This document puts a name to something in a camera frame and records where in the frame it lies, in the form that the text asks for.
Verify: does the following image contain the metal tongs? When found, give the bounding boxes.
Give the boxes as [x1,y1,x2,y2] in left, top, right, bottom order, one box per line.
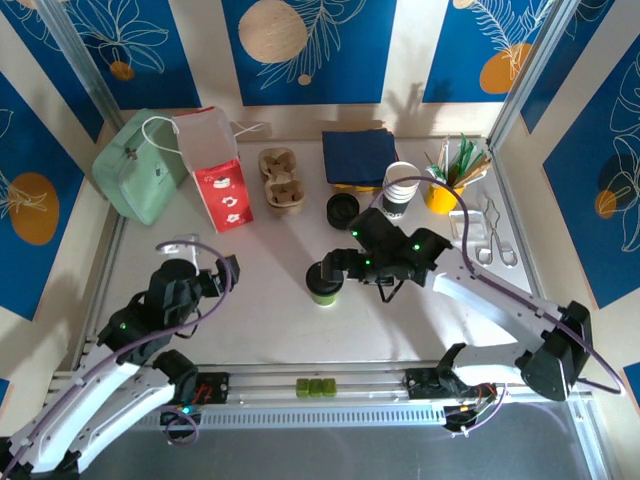
[474,196,519,266]

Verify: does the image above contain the green wrapped straw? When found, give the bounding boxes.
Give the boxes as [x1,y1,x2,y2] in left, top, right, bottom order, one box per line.
[451,142,487,182]
[451,132,469,176]

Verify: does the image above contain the white black paper cup stack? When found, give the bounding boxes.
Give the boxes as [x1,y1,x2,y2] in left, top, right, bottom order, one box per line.
[382,161,423,221]

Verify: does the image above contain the navy blue napkin stack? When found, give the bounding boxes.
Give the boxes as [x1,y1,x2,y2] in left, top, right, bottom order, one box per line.
[321,128,399,186]

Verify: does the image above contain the red white paper bag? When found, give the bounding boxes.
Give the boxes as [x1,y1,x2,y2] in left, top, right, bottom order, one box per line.
[141,104,266,234]

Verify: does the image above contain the aluminium frame post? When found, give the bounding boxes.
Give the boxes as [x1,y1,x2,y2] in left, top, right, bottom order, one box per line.
[487,0,584,151]
[37,0,124,129]

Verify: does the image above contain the mint green zip case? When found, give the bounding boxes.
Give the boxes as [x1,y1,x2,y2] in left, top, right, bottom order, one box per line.
[91,108,194,225]

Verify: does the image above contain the brown cardboard cup carrier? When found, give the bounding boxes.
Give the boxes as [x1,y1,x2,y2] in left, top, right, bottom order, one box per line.
[257,146,306,217]

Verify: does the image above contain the black cup lid stack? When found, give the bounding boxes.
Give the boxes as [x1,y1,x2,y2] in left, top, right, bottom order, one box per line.
[326,193,362,230]

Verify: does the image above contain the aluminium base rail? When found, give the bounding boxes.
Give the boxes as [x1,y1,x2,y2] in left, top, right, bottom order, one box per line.
[49,360,586,407]

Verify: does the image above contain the grey slotted cable duct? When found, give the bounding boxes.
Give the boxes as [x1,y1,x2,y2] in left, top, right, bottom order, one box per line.
[124,403,449,431]

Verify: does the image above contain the brown wrapped straw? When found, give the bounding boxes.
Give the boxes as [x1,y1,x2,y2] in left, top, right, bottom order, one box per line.
[458,158,494,186]

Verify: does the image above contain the yellow straw holder cup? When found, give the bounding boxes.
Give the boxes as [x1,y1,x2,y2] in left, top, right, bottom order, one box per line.
[423,179,466,215]

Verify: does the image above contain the small circuit board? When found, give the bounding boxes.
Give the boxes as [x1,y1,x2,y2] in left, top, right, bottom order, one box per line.
[159,402,201,426]

